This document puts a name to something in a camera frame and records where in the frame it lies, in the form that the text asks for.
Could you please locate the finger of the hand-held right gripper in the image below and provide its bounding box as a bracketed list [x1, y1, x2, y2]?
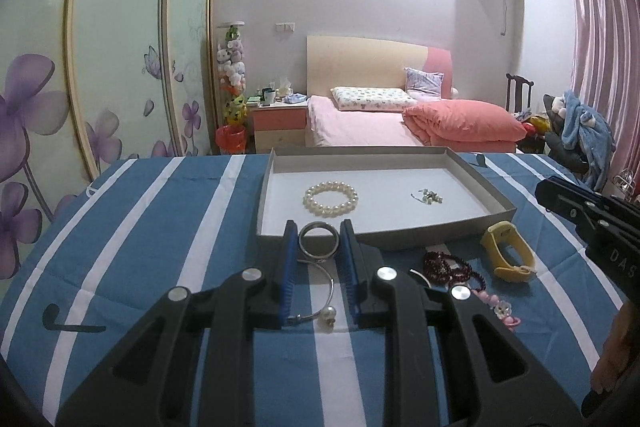
[534, 176, 640, 240]

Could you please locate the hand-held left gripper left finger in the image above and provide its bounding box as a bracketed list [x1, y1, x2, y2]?
[54, 219, 301, 427]

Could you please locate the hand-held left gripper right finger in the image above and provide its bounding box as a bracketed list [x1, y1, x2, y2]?
[340, 219, 586, 427]

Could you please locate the wide silver bangle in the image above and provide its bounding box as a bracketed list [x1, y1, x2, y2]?
[298, 222, 342, 263]

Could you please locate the thin pearl-tipped bangle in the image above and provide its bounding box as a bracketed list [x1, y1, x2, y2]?
[286, 257, 337, 325]

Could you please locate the grey cardboard tray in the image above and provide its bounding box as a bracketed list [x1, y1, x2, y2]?
[256, 146, 517, 253]

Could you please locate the dark red bead bracelet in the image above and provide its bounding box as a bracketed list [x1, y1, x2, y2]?
[423, 249, 488, 292]

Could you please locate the yellow watch band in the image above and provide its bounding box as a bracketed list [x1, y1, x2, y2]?
[480, 222, 538, 283]

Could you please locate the pink bead bracelet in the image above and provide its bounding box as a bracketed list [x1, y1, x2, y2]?
[472, 289, 523, 332]

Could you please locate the person's right hand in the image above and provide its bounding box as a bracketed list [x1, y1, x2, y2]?
[590, 302, 640, 408]

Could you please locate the black chair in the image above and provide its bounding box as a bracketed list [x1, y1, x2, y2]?
[542, 94, 601, 180]

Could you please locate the blue plush garment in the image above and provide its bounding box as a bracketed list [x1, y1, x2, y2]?
[560, 89, 617, 192]

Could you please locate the colourful toy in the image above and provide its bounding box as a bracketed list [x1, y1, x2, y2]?
[520, 112, 551, 140]

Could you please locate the dark wooden chair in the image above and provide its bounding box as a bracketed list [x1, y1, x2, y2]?
[505, 73, 536, 114]

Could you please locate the salmon pink duvet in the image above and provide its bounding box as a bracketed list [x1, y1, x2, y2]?
[402, 99, 528, 152]

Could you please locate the red waste bin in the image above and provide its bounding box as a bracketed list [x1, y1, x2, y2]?
[216, 124, 247, 154]

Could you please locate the blue white striped tablecloth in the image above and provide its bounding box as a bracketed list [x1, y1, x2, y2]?
[0, 152, 640, 427]

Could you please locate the pink bed with headboard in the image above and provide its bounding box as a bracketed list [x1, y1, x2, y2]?
[306, 34, 521, 154]

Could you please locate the pink curtain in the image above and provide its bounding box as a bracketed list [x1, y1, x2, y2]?
[567, 0, 640, 192]

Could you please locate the pink beige nightstand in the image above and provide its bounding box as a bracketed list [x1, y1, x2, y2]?
[250, 99, 308, 154]

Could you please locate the white printed pillow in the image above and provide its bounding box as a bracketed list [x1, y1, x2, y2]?
[330, 86, 418, 112]

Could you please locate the purple pillow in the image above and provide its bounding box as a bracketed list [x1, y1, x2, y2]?
[404, 68, 445, 100]

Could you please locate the clear tube of plush toys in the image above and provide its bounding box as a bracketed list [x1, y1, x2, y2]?
[216, 22, 248, 130]

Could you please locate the floral sliding door wardrobe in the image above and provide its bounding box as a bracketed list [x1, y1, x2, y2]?
[0, 0, 218, 288]

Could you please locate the metal wire rack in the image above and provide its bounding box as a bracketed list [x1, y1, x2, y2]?
[612, 167, 638, 200]

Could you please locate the white pearl bracelet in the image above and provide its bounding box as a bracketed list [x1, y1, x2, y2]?
[303, 182, 359, 212]

